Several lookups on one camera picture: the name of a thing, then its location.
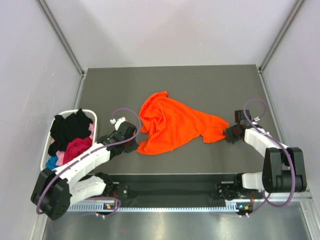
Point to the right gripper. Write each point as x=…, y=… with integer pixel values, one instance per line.
x=229, y=137

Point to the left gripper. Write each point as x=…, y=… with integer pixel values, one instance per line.
x=133, y=147

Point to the orange t-shirt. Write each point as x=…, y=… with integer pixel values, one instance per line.
x=170, y=124

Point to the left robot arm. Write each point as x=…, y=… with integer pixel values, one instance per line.
x=58, y=189

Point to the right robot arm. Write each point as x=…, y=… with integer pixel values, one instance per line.
x=283, y=166

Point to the black garment in basket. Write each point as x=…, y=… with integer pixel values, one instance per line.
x=65, y=130

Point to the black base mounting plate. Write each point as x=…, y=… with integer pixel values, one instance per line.
x=215, y=186

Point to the blue garment in basket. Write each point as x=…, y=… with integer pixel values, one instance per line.
x=52, y=162

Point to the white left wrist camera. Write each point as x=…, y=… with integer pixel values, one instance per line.
x=117, y=122

